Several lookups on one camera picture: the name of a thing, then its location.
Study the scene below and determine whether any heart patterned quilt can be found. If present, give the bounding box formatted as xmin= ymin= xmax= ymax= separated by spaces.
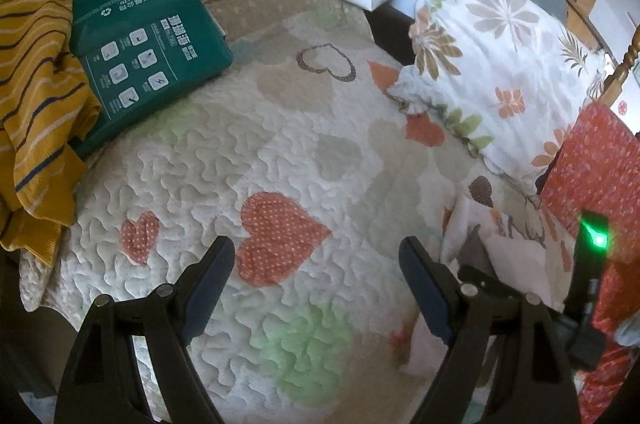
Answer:
xmin=20 ymin=0 xmax=581 ymax=424

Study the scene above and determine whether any white floral pillow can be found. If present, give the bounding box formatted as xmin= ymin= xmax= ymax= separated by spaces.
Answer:
xmin=387 ymin=0 xmax=608 ymax=195

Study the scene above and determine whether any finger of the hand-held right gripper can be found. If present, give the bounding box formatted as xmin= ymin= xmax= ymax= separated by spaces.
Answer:
xmin=457 ymin=265 xmax=523 ymax=299

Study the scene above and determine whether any green plastic package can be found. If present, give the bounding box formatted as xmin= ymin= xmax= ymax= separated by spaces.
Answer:
xmin=67 ymin=0 xmax=236 ymax=157

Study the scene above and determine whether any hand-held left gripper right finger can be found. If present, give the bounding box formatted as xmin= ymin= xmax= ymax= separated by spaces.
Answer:
xmin=398 ymin=235 xmax=583 ymax=424

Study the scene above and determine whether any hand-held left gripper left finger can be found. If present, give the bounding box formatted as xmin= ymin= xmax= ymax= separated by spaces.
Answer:
xmin=52 ymin=235 xmax=236 ymax=424

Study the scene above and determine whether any yellow striped garment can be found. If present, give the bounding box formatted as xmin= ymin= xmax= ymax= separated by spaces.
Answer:
xmin=0 ymin=0 xmax=103 ymax=267

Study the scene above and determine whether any red dotted cloth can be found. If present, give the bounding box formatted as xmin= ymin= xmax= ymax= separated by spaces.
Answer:
xmin=537 ymin=101 xmax=640 ymax=424

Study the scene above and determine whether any white sweater with tree print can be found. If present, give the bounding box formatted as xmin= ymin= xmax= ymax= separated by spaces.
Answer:
xmin=400 ymin=194 xmax=576 ymax=385

